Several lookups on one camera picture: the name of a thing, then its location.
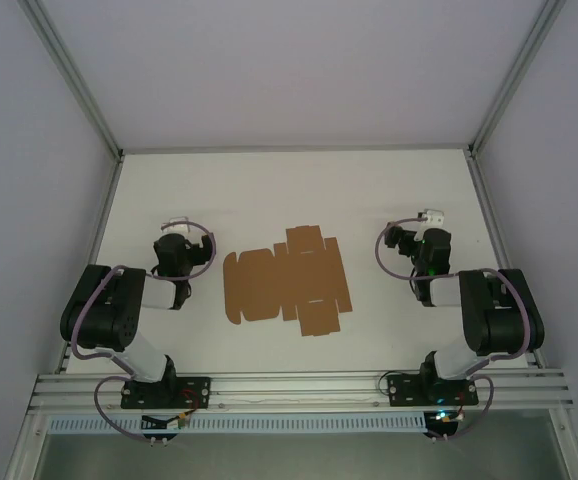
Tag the aluminium mounting rail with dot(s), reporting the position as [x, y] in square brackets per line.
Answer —
[294, 385]

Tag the aluminium frame post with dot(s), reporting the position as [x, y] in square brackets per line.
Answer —
[69, 75]
[519, 75]

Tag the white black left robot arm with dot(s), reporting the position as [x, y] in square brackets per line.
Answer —
[104, 310]

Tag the aluminium frame leg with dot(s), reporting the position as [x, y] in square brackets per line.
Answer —
[574, 450]
[24, 450]

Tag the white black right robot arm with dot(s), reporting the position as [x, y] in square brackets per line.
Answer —
[499, 320]

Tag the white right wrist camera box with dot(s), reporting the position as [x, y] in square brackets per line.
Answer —
[431, 216]

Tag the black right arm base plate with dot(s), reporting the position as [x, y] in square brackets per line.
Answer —
[404, 390]

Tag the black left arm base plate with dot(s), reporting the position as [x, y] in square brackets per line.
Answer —
[196, 392]

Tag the aluminium table back rail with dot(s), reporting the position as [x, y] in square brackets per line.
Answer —
[294, 147]

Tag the brown cardboard box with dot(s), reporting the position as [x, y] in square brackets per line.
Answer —
[279, 285]

